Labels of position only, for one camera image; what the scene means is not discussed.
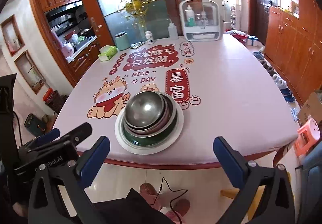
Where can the orange plastic stool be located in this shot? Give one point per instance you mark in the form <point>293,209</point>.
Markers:
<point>308,135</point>

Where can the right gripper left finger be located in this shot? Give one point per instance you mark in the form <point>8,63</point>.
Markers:
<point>45,202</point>

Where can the white round plate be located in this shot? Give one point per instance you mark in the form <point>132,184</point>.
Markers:
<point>138,150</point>

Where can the green round plate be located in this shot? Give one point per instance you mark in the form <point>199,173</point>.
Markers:
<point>158,133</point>

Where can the red basket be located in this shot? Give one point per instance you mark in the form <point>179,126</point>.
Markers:
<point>54,100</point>

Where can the green tissue box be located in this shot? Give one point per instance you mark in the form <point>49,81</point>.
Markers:
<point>107,52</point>

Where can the white pill bottle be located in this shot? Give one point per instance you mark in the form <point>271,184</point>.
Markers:
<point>149,37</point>

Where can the printed pink tablecloth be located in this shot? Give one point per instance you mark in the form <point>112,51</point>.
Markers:
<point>222,89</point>

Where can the teal canister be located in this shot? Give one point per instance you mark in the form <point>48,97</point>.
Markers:
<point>122,41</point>

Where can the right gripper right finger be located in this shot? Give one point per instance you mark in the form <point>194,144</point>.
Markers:
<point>276,204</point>

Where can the small steel bowl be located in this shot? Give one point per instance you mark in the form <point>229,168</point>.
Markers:
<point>144,108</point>

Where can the gold door ornament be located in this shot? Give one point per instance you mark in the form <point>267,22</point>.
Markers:
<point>137,10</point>

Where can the clear squeeze bottle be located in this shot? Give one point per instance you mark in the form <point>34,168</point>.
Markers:
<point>172,30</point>

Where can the pink steel bowl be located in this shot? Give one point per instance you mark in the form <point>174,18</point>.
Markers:
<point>151,118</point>

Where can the pill blister pack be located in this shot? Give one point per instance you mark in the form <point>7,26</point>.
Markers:
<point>137,45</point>

